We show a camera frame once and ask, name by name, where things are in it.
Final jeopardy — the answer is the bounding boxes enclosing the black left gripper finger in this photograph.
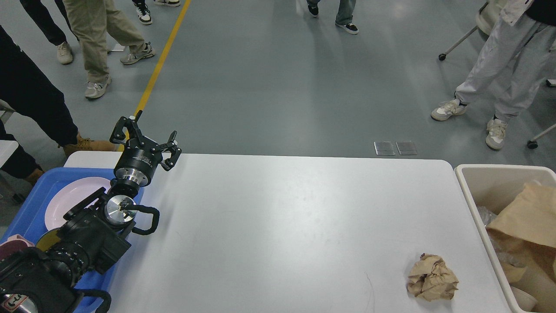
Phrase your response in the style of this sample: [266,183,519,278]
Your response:
[156,130,182,172]
[110,110,150,150]

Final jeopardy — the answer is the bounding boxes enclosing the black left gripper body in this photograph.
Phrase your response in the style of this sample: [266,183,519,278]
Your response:
[114,147,163,187]

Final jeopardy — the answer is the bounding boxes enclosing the pink plate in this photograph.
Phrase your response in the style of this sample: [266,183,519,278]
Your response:
[44,176,110,230]

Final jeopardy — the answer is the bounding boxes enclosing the brown paper ball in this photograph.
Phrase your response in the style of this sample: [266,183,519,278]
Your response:
[406,253,459,302]

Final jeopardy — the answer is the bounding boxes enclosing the aluminium foil tray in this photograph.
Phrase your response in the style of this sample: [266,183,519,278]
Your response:
[477,206,498,227]

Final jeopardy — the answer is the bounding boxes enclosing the large brown paper bag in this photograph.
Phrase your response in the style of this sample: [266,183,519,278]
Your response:
[482,181,556,313]

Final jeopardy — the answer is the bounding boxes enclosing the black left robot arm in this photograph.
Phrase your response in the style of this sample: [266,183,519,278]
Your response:
[0,110,182,313]

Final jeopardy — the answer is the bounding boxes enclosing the person in black clothes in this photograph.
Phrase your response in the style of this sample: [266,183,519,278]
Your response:
[0,26,117,185]

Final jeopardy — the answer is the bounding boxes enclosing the person in khaki trousers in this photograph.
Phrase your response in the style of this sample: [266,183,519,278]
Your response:
[63,0,155,100]

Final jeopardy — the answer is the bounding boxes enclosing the blue mug yellow inside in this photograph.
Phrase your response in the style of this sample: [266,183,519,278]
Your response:
[35,227,61,252]

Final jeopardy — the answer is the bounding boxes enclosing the white sneaker top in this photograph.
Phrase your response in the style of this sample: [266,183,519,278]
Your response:
[132,0,181,25]

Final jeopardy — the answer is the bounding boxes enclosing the pink mug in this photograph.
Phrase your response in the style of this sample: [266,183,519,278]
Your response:
[0,234,35,261]

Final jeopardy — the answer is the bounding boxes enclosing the person in dark trousers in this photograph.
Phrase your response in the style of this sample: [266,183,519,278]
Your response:
[20,0,73,65]

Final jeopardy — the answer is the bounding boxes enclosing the metal floor plates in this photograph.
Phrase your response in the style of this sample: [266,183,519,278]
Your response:
[374,141,418,156]

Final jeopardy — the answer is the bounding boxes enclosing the person in jeans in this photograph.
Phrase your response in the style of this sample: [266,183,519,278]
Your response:
[306,0,359,34]

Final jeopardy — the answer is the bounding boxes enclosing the beige plastic bin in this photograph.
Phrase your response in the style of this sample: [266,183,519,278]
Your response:
[454,164,556,313]

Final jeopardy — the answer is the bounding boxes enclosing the person in grey sweatpants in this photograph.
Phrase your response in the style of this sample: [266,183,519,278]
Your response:
[430,0,556,151]

